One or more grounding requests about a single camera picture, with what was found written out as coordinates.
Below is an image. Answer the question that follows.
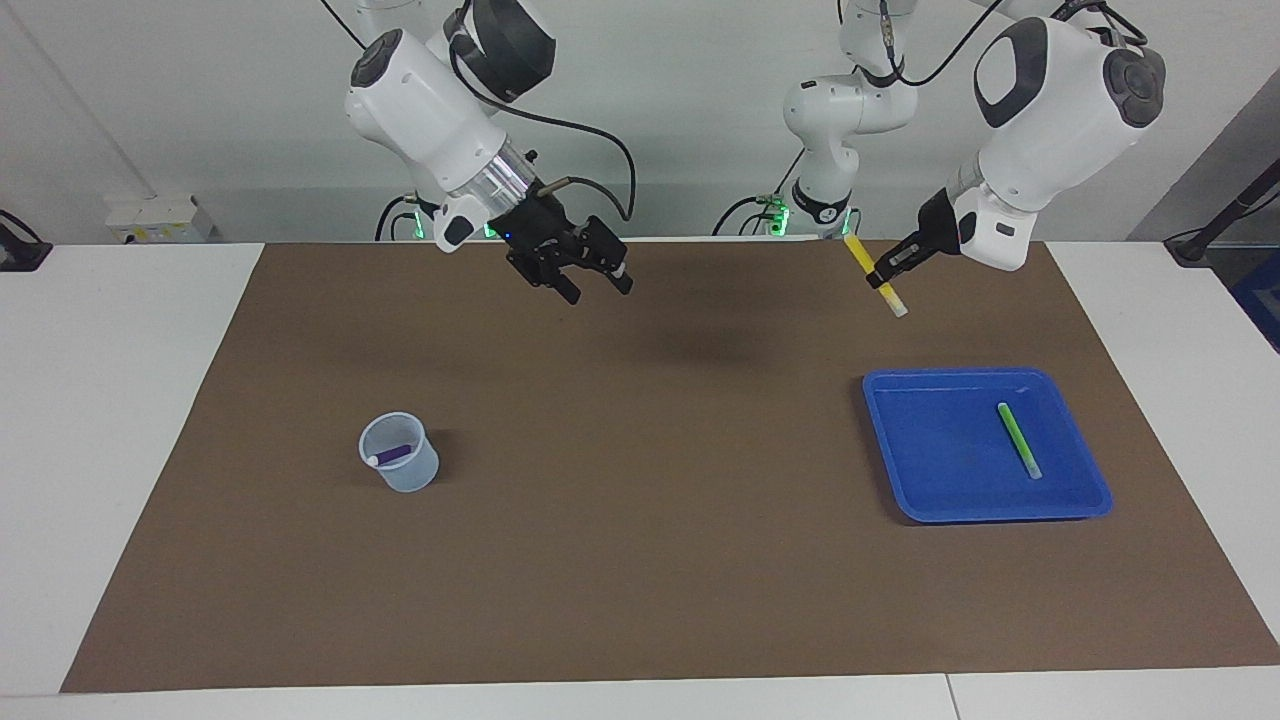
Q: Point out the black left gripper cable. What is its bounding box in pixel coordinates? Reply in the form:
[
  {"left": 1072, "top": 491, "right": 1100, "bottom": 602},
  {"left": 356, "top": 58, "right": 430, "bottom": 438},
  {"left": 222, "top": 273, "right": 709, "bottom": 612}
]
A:
[{"left": 870, "top": 0, "right": 1151, "bottom": 91}]

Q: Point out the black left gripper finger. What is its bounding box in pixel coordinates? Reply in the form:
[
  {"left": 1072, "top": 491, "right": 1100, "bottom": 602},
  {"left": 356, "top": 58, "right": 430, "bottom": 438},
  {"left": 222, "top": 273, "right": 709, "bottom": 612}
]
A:
[{"left": 866, "top": 232, "right": 936, "bottom": 291}]

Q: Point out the yellow pen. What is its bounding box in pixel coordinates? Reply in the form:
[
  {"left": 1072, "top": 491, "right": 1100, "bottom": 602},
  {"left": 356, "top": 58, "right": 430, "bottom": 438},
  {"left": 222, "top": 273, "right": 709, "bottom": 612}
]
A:
[{"left": 843, "top": 233, "right": 909, "bottom": 319}]

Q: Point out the black clamp mount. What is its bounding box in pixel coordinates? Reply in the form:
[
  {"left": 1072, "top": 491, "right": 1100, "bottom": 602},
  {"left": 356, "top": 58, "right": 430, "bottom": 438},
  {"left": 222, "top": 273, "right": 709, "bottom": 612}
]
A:
[{"left": 0, "top": 208, "right": 53, "bottom": 273}]

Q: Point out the green pen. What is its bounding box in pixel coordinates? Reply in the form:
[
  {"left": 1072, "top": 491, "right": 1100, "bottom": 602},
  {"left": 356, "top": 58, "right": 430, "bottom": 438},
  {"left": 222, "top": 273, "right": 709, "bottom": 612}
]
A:
[{"left": 997, "top": 402, "right": 1043, "bottom": 480}]

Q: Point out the translucent plastic cup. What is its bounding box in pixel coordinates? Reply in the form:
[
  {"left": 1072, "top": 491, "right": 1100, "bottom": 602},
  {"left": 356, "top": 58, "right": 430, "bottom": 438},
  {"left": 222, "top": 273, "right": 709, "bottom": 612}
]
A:
[{"left": 358, "top": 411, "right": 441, "bottom": 494}]

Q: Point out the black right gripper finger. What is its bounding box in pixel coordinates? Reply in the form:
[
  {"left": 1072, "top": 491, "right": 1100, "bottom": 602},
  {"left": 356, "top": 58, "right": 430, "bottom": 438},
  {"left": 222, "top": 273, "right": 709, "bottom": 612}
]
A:
[
  {"left": 508, "top": 255, "right": 583, "bottom": 306},
  {"left": 565, "top": 215, "right": 634, "bottom": 296}
]

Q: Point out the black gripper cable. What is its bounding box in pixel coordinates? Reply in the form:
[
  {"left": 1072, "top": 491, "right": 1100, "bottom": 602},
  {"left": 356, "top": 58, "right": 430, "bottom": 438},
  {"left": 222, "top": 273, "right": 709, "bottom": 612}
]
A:
[
  {"left": 320, "top": 0, "right": 638, "bottom": 223},
  {"left": 870, "top": 0, "right": 1151, "bottom": 91}
]

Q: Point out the brown table mat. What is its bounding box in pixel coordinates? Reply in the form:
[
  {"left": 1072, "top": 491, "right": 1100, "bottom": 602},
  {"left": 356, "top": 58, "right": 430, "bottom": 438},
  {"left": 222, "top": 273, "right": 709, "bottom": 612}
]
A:
[{"left": 60, "top": 238, "right": 1280, "bottom": 694}]

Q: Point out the blue plastic tray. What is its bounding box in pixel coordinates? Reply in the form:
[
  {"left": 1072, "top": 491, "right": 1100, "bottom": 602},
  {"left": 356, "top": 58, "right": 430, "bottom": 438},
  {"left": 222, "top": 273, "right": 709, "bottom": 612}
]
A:
[{"left": 862, "top": 366, "right": 1114, "bottom": 525}]

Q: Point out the black left base cable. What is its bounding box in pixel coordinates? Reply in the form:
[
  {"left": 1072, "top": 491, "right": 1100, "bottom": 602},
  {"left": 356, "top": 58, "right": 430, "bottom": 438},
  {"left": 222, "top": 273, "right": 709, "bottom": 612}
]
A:
[{"left": 712, "top": 150, "right": 806, "bottom": 239}]

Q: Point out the blue crate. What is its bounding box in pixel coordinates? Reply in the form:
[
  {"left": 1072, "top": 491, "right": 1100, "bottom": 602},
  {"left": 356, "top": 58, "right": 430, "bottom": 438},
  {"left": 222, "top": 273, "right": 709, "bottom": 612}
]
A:
[{"left": 1232, "top": 250, "right": 1280, "bottom": 353}]

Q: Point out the black right base cable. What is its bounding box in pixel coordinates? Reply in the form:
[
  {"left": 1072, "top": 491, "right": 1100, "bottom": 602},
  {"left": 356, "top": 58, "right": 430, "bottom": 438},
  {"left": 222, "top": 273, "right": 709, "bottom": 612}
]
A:
[{"left": 375, "top": 193, "right": 421, "bottom": 243}]

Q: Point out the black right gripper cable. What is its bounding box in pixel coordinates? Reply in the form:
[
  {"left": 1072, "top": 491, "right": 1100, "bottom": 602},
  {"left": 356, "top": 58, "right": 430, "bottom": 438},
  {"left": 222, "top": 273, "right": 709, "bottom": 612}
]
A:
[{"left": 320, "top": 0, "right": 638, "bottom": 223}]

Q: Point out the black base cable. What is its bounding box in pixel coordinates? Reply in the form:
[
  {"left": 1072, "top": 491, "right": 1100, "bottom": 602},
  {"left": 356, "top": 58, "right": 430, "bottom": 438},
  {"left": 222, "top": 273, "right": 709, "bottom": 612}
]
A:
[
  {"left": 712, "top": 150, "right": 806, "bottom": 239},
  {"left": 375, "top": 193, "right": 421, "bottom": 243}
]

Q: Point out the black stand pole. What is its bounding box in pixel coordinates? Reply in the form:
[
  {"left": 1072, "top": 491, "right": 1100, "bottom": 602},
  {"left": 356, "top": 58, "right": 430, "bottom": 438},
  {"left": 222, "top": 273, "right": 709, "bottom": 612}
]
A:
[{"left": 1165, "top": 155, "right": 1280, "bottom": 268}]

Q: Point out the white power box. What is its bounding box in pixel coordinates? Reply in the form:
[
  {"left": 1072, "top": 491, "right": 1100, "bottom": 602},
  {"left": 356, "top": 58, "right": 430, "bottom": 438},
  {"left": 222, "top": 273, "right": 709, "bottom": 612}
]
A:
[{"left": 105, "top": 193, "right": 214, "bottom": 245}]

